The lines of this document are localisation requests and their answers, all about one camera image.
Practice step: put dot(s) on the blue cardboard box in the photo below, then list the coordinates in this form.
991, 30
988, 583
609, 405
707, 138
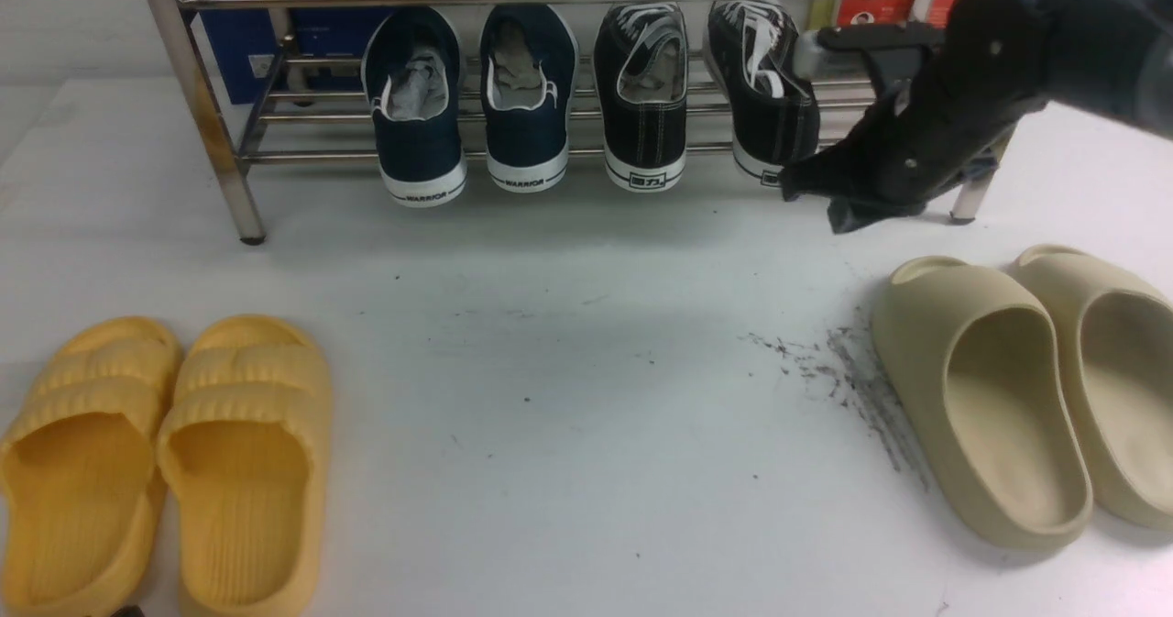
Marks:
244, 41

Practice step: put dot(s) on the right navy canvas sneaker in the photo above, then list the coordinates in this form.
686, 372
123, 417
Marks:
529, 62

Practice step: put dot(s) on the left yellow rubber slipper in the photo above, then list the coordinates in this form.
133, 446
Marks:
80, 479

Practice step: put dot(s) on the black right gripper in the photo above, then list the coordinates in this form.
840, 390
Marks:
917, 140

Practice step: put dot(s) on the right beige foam slide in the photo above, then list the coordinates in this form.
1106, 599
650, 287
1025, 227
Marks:
1114, 333

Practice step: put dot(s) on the stainless steel shoe rack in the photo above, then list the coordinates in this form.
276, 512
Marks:
197, 85

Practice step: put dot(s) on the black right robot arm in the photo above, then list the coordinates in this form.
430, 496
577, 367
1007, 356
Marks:
1110, 58

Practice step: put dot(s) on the yellow rubber slipper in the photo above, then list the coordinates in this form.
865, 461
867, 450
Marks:
245, 450
80, 479

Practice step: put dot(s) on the black canvas sneaker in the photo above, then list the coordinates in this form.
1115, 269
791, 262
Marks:
749, 49
641, 72

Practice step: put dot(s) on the beige foam slide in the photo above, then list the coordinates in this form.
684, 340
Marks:
1114, 333
972, 356

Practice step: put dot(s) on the left navy canvas sneaker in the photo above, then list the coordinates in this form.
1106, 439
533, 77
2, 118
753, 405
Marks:
413, 72

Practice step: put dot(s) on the left beige foam slide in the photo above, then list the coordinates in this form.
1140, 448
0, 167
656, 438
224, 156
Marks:
972, 356

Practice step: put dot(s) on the right yellow rubber slipper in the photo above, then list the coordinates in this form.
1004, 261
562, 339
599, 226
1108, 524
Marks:
245, 450

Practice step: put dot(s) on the navy canvas sneaker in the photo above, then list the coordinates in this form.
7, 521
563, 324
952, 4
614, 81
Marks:
413, 72
529, 62

